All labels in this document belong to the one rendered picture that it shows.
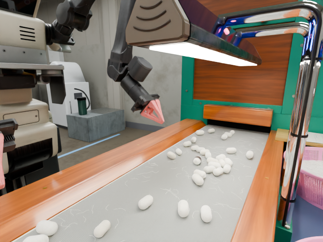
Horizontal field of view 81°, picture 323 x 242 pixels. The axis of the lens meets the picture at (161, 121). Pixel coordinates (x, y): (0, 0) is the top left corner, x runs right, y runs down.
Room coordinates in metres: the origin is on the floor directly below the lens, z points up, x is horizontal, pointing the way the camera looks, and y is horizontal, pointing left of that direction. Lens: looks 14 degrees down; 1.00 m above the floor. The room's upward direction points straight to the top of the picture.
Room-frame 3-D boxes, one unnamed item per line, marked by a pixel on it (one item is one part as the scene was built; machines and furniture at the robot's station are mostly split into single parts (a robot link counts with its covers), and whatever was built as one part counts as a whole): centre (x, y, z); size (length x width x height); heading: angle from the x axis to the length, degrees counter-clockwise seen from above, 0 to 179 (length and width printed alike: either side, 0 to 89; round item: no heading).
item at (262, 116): (0.88, -0.35, 0.83); 0.30 x 0.06 x 0.07; 57
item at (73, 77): (3.80, 1.84, 0.63); 0.63 x 0.56 x 1.25; 60
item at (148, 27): (0.48, -0.16, 1.08); 0.62 x 0.08 x 0.07; 147
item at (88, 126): (3.27, 1.18, 0.39); 0.82 x 0.65 x 0.79; 150
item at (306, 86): (0.44, -0.22, 0.90); 0.20 x 0.19 x 0.45; 147
